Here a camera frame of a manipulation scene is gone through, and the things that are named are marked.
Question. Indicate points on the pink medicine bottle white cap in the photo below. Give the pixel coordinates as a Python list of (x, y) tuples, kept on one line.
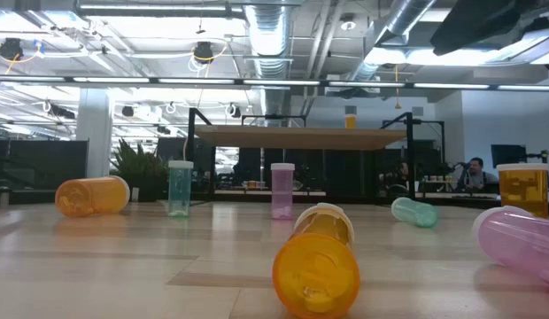
[(522, 243), (283, 190)]

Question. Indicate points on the orange medicine bottle white cap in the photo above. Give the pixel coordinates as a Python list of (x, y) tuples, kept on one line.
[(522, 190), (93, 197), (350, 122), (316, 274)]

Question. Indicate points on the green medicine bottle white cap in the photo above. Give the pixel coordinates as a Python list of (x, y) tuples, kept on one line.
[(414, 212), (180, 190)]

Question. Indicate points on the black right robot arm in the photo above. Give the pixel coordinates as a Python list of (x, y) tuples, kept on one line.
[(491, 22)]

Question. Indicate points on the wooden shelf black legs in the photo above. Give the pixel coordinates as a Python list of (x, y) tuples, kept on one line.
[(296, 137)]

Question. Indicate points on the person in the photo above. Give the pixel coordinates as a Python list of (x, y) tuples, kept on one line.
[(400, 177), (477, 175)]

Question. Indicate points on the black ceiling spotlight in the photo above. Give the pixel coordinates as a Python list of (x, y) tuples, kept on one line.
[(11, 49), (203, 52)]

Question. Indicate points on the green potted plant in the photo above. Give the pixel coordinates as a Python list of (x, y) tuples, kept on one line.
[(139, 170)]

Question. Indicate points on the white building pillar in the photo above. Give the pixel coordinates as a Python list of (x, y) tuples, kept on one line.
[(95, 133)]

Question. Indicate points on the black background monitor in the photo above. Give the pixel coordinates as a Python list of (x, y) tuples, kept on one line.
[(508, 156)]

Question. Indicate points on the black room divider panel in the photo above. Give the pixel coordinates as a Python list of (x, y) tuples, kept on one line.
[(40, 164)]

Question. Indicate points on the silver ventilation duct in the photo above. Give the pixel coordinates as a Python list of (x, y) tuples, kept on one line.
[(270, 35)]

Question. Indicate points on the black aluminium table frame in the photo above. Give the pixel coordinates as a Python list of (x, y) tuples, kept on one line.
[(26, 197)]

